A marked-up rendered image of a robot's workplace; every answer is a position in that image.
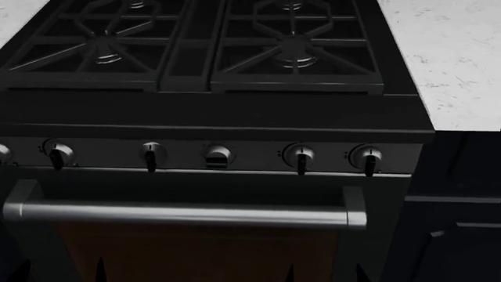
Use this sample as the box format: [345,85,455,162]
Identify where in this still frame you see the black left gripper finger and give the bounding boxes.
[93,254,107,282]
[10,258,33,282]

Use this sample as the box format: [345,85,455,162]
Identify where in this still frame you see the silver stove knob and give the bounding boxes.
[282,141,316,176]
[41,138,77,172]
[348,143,383,178]
[141,141,169,173]
[0,143,13,165]

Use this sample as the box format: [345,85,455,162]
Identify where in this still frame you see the black gas stove range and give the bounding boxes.
[0,0,436,282]

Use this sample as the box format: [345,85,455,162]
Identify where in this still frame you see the dark kitchen cabinet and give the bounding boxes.
[391,130,501,282]

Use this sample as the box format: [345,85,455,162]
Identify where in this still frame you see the silver oven knob without lever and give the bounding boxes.
[202,143,233,169]

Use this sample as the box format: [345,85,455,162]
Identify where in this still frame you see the narrow black centre grate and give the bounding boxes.
[157,0,229,92]

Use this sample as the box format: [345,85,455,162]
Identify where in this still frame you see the black cast iron burner grate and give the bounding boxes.
[210,0,387,94]
[0,0,189,92]

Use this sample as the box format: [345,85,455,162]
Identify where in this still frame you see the silver oven door handle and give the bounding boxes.
[2,179,368,235]

